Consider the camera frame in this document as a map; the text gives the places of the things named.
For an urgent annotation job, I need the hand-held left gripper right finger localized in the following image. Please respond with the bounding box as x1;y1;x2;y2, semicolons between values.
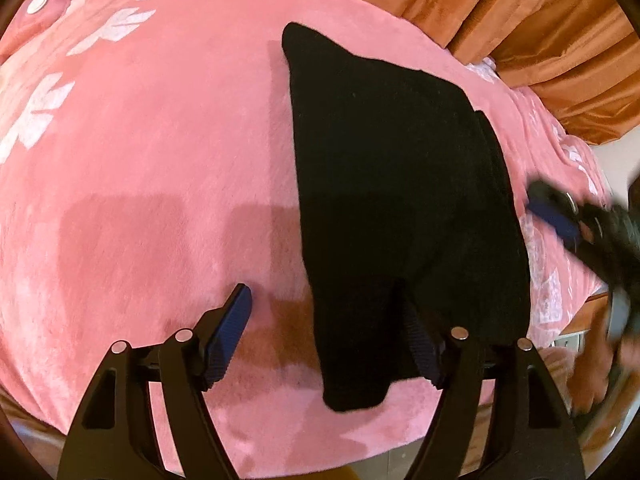
400;305;587;480

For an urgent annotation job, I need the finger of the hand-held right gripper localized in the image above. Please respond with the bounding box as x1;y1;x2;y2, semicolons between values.
527;180;577;209
530;200;583;253

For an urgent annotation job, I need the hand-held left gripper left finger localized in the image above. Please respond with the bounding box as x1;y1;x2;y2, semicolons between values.
56;283;252;480

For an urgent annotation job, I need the black long-sleeved sweater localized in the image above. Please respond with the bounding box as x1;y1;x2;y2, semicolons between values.
281;22;532;413

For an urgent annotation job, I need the person's right hand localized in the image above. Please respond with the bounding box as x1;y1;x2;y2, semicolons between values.
570;330;632;415

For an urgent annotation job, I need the orange curtain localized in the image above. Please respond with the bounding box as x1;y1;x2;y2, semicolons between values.
165;0;640;147

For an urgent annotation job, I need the pink flower-print blanket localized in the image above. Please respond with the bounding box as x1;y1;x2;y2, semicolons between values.
0;0;616;480

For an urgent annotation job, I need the pink hot water bag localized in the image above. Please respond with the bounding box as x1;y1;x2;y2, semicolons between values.
0;0;78;61

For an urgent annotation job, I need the wall socket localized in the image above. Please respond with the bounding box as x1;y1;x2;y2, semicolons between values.
555;332;584;354

